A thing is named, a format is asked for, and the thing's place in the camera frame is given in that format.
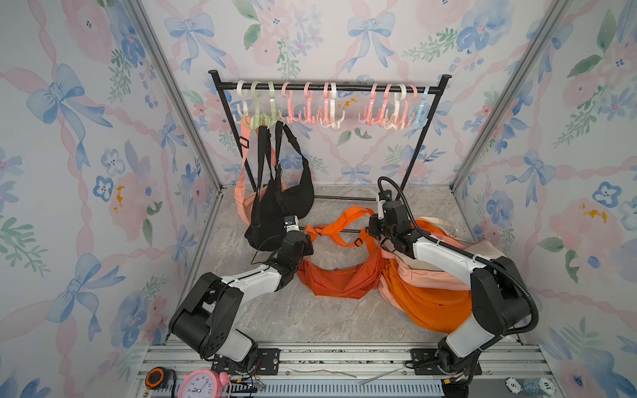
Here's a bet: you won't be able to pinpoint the orange crossbody bag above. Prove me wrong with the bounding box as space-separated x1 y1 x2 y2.
297 207 383 299
375 218 474 333

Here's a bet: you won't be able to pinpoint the pink crossbody bag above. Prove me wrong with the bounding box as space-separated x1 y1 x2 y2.
234 121 255 226
378 249 471 312

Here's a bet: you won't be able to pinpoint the beige crossbody bag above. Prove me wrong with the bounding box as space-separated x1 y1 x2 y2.
416 217 504 260

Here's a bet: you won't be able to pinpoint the black crossbody bag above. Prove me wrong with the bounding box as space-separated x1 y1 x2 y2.
245 126 285 251
275 121 315 219

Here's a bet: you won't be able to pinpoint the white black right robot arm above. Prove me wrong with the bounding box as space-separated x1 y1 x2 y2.
368 200 539 375

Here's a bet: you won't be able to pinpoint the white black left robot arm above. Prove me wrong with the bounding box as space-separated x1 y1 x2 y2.
169 231 314 370

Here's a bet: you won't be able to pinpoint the white hook leftmost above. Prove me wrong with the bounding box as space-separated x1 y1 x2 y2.
236 80 249 124

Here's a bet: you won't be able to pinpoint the light blue hook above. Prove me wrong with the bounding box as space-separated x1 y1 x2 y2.
412 86 431 128

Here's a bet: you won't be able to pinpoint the black clothes rack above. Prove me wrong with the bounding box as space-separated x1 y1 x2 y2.
208 69 453 235

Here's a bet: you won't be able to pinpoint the pink alarm clock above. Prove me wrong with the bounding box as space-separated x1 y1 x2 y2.
178 369 232 398

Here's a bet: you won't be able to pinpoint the orange black tape measure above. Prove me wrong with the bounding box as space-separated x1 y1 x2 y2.
144 366 177 391

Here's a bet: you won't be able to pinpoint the white poker chips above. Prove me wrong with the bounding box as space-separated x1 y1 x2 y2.
505 377 556 396

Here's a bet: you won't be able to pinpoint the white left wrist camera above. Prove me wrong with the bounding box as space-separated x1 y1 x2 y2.
284 216 300 233

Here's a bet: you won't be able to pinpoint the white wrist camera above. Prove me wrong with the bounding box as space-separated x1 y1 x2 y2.
376 198 386 220
284 216 300 233

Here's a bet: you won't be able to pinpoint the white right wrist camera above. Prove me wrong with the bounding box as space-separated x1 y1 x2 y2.
376 198 386 220

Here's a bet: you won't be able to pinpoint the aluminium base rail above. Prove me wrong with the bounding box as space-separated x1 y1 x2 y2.
131 340 563 398

